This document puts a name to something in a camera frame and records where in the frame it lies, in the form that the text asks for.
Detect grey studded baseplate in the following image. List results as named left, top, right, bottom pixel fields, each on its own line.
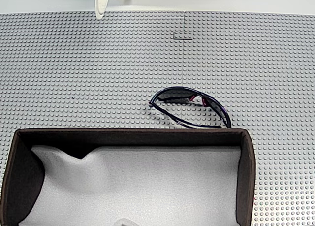
left=182, top=10, right=315, bottom=226
left=0, top=10, right=185, bottom=177

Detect grey felt bin liner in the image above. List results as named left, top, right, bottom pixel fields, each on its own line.
left=18, top=144, right=242, bottom=226

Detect brown woven fabric bin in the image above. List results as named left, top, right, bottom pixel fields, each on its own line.
left=0, top=127, right=257, bottom=226

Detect black wraparound sunglasses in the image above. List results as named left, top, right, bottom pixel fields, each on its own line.
left=149, top=86, right=232, bottom=129

